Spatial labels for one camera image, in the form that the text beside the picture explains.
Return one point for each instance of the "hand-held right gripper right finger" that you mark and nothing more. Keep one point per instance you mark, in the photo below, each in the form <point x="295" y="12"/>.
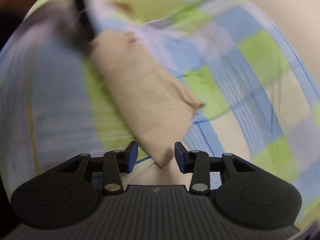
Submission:
<point x="180" y="158"/>

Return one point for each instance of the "plaid blanket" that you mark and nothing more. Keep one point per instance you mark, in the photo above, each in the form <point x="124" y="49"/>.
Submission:
<point x="237" y="92"/>

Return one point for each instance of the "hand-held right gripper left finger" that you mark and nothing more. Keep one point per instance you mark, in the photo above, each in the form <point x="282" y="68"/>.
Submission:
<point x="132" y="158"/>

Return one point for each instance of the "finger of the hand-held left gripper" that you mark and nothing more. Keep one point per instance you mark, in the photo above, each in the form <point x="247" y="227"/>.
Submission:
<point x="82" y="12"/>

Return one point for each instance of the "beige garment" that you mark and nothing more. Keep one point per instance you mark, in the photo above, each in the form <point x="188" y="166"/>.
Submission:
<point x="142" y="92"/>

